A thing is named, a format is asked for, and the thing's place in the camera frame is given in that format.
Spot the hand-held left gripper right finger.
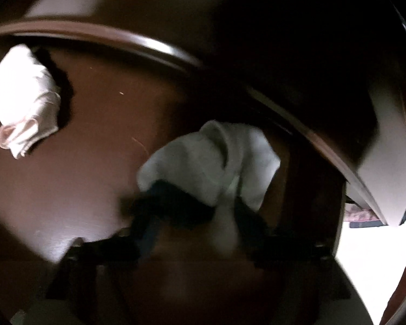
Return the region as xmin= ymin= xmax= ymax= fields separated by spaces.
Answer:
xmin=232 ymin=198 xmax=351 ymax=300

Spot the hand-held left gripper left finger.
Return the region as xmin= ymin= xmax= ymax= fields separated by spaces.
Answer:
xmin=45 ymin=179 xmax=220 ymax=300

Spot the white underwear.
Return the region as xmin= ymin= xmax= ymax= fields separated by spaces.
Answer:
xmin=137 ymin=120 xmax=281 ymax=254

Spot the pale pink underwear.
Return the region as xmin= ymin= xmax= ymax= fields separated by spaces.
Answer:
xmin=0 ymin=44 xmax=61 ymax=160

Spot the pink patterned hanging cloth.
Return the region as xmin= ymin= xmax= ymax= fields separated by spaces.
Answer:
xmin=345 ymin=203 xmax=381 ymax=228

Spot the dark wooden desk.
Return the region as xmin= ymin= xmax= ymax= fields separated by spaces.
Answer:
xmin=0 ymin=0 xmax=406 ymax=227

